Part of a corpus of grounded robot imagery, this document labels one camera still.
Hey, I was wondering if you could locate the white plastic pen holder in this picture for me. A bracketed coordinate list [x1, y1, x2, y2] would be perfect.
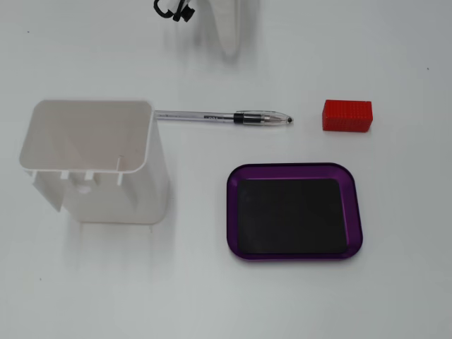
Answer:
[18, 99, 171, 225]

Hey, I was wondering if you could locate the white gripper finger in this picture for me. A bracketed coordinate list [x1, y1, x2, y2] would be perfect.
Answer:
[206, 0, 245, 59]

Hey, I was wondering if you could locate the purple metal tray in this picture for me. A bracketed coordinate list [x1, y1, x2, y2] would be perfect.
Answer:
[225, 162, 364, 264]

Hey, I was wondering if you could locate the red textured rectangular block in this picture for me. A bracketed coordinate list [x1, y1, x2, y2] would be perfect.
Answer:
[321, 100, 373, 133]

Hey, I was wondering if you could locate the clear ballpoint pen black grip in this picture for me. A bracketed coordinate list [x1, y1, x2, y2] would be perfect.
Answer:
[154, 109, 294, 127]

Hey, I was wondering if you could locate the black zip tie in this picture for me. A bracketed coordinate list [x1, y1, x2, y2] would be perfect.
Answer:
[153, 0, 196, 23]

